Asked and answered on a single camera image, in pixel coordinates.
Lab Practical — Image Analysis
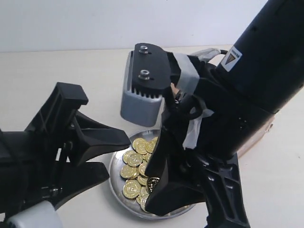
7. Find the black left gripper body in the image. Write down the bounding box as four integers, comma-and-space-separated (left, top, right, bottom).
0, 82, 88, 228

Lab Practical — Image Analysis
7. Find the round silver metal plate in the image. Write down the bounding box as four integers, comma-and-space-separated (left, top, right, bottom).
108, 129, 198, 217

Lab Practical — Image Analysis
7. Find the right wrist camera grey housing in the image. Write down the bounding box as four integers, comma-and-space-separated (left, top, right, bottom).
120, 43, 201, 127

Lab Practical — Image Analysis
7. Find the left wrist camera grey housing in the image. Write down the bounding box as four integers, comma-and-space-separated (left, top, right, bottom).
6, 201, 63, 228

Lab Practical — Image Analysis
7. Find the wrist camera grey housing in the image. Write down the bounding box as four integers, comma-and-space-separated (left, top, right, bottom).
120, 43, 201, 127
6, 201, 63, 228

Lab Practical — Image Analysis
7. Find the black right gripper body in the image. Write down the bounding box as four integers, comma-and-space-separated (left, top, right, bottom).
161, 63, 249, 228

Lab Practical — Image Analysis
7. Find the brown cardboard coin box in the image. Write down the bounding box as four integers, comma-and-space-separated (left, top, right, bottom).
237, 117, 275, 159

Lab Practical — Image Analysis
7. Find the gold coin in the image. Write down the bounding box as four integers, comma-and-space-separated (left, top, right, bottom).
123, 180, 142, 199
132, 138, 147, 155
146, 177, 160, 194

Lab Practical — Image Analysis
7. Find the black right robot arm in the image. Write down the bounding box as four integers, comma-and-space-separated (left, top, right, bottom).
144, 0, 304, 228

